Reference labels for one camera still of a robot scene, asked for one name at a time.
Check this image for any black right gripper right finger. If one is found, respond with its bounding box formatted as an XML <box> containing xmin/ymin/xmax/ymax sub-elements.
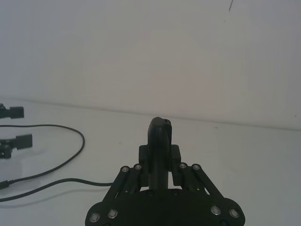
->
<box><xmin>161</xmin><ymin>117</ymin><xmax>223</xmax><ymax>198</ymax></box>

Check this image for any white table cloth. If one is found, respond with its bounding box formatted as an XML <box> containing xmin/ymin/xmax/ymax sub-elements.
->
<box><xmin>0</xmin><ymin>98</ymin><xmax>301</xmax><ymax>226</ymax></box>

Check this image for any black cable with plug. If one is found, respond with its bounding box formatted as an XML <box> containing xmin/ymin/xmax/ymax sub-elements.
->
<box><xmin>0</xmin><ymin>124</ymin><xmax>86</xmax><ymax>190</ymax></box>

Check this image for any thin black cable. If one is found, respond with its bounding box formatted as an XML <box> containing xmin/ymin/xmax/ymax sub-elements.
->
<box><xmin>0</xmin><ymin>178</ymin><xmax>114</xmax><ymax>202</ymax></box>

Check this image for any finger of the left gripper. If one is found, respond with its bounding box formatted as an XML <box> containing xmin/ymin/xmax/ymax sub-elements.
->
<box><xmin>0</xmin><ymin>103</ymin><xmax>24</xmax><ymax>119</ymax></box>
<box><xmin>0</xmin><ymin>133</ymin><xmax>33</xmax><ymax>159</ymax></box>

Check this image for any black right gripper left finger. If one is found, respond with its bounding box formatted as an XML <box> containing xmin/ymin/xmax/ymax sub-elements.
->
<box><xmin>105</xmin><ymin>116</ymin><xmax>164</xmax><ymax>199</ymax></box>

